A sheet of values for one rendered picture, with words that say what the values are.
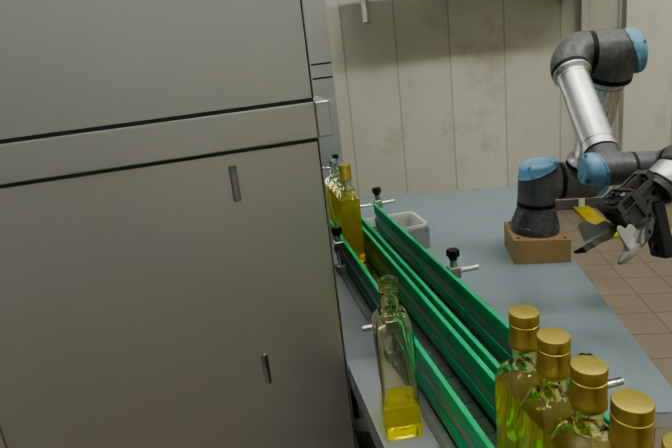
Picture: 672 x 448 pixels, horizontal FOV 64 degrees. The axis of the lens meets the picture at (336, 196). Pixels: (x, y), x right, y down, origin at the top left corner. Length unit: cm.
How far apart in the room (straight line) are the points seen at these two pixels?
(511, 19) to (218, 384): 373
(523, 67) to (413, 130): 94
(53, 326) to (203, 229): 29
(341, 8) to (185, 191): 352
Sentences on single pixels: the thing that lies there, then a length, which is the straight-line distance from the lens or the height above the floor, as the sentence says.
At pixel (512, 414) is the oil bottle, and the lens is 71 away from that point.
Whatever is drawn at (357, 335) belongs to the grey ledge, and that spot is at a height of 88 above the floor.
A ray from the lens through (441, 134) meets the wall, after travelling 437.
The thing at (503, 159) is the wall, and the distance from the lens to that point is 447.
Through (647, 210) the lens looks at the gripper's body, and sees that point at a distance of 122.
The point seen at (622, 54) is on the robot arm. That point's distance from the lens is 160.
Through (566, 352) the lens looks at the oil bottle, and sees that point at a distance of 63.
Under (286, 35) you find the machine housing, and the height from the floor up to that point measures 150.
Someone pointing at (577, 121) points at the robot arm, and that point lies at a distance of 142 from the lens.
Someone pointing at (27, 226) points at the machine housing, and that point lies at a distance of 96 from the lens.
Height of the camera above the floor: 148
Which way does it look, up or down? 16 degrees down
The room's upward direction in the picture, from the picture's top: 7 degrees counter-clockwise
